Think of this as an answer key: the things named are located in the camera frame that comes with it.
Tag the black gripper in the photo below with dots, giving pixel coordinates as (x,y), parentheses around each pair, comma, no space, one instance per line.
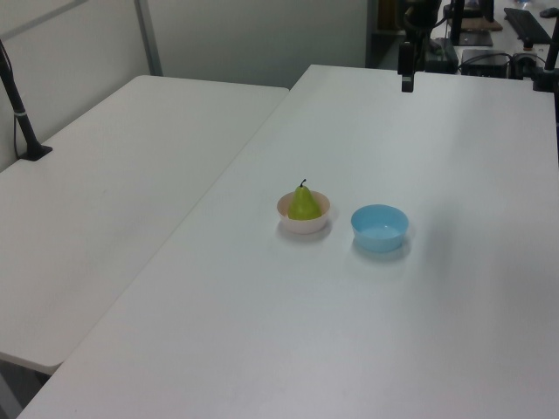
(406,57)

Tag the green apple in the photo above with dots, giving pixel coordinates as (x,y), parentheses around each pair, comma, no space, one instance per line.
(303,206)

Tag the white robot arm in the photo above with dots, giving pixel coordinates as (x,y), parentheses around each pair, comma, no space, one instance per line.
(421,13)

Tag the light blue bowl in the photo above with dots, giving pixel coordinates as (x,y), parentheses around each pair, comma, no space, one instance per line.
(378,235)

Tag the pink bowl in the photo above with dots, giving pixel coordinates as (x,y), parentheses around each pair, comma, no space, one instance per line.
(305,226)

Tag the black monitor stand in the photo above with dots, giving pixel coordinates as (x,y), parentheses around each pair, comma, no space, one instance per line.
(469,39)

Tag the black equipment box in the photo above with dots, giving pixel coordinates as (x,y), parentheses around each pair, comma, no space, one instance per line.
(482,63)

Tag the brown wooden board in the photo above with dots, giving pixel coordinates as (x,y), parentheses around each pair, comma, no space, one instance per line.
(485,24)

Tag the black keyboard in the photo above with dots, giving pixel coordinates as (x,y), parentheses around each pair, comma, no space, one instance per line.
(528,24)

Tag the computer mouse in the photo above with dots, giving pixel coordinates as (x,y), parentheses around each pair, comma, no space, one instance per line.
(548,13)

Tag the white side table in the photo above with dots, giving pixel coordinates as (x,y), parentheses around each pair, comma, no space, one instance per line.
(109,196)

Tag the black clamped camera stand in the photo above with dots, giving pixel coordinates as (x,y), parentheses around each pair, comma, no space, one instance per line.
(547,70)

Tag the grey metal partition post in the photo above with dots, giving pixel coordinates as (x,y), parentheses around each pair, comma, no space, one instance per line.
(148,39)

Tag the black camera pole with base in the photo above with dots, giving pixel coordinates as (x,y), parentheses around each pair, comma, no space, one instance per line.
(22,122)

